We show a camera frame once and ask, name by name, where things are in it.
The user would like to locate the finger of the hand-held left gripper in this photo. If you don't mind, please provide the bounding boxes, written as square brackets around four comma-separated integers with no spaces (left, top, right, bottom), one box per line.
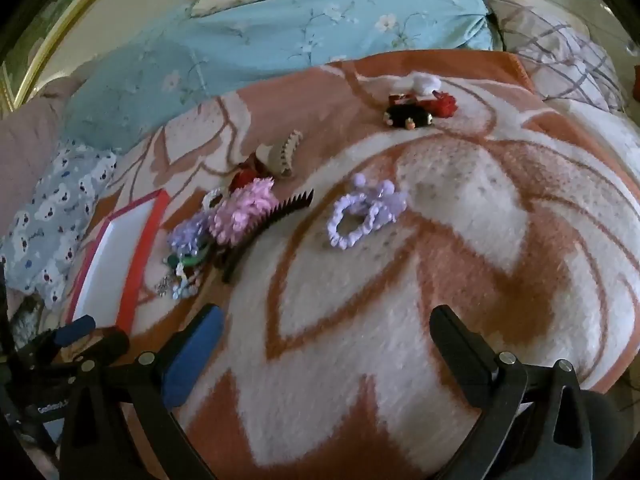
[15,315,97,363]
[75,327,132,368]

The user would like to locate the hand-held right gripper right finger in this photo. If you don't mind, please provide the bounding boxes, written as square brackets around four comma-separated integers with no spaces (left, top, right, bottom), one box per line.
[429,305,601,480]

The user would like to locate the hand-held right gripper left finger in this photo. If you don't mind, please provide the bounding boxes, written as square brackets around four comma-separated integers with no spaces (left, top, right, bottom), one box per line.
[60,304,226,480]

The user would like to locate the pastel bead bracelet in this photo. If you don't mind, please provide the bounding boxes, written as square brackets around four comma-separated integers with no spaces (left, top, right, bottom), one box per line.
[172,270,202,302]

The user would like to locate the white box with red rim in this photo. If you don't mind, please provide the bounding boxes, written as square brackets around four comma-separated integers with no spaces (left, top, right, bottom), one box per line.
[65,190,171,336]

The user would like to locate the green hair tie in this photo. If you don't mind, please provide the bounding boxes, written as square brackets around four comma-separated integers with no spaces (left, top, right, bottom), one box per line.
[165,250,211,273]

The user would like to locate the purple fluffy scrunchie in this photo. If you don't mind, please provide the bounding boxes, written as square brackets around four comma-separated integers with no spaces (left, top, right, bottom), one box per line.
[166,210,216,261]

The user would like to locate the pink flower scrunchie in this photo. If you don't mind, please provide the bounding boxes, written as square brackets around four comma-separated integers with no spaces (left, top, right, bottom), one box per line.
[207,177,278,247]

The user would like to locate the pearl bracelet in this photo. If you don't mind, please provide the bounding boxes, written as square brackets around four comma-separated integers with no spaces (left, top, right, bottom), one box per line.
[201,186,231,211]

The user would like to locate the lavender pompom scrunchie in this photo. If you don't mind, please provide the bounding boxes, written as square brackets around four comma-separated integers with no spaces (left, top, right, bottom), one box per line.
[326,172,408,250]

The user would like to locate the black comb hair clip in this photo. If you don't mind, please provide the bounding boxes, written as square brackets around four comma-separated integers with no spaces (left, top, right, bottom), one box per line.
[220,189,315,285]

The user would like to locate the red velvet hair bow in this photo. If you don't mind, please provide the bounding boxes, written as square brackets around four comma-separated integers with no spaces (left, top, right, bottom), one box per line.
[229,157,273,192]

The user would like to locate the beige claw hair clip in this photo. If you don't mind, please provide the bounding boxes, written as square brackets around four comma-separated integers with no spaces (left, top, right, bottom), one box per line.
[255,130,304,177]

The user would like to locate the blue bear print pillow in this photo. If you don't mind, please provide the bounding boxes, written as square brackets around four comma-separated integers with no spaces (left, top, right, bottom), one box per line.
[0,142,118,308]

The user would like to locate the orange and white blanket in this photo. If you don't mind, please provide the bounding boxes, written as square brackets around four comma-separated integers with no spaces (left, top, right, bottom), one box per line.
[65,50,640,480]

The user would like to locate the mauve cloth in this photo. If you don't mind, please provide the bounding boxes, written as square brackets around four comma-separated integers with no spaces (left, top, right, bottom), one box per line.
[0,77,86,241]

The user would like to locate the small red flower hairpin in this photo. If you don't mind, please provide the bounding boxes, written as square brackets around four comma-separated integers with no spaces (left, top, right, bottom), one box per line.
[381,101,436,131]

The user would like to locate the white pompom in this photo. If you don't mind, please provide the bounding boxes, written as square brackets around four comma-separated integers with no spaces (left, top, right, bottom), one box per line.
[406,72,442,96]

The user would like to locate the grey plaid cloth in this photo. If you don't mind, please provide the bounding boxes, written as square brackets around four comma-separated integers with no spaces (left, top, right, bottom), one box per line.
[487,0,631,113]

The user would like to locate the light blue floral quilt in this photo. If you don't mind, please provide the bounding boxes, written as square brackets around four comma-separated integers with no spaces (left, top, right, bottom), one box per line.
[62,0,496,153]

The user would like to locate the gold picture frame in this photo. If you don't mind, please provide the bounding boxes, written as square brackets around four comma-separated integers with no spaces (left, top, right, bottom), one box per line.
[0,0,141,111]

